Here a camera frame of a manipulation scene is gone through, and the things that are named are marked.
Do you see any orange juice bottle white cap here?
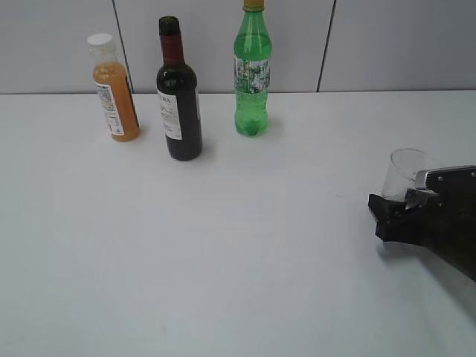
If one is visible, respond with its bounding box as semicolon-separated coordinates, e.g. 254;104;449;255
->
87;33;141;142

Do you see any transparent plastic cup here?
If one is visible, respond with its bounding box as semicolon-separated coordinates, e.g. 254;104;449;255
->
381;148;427;202

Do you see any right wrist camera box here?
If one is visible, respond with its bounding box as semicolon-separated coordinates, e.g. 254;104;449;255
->
405;165;475;208

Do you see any dark red wine bottle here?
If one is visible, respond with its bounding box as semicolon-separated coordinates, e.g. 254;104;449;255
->
156;16;202;161

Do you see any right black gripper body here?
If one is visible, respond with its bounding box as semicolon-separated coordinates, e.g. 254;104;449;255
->
376;199;475;280

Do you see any green plastic soda bottle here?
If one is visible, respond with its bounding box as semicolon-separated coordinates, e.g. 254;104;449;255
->
234;1;272;137

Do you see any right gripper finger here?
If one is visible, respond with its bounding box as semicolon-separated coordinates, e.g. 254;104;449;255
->
367;194;406;223

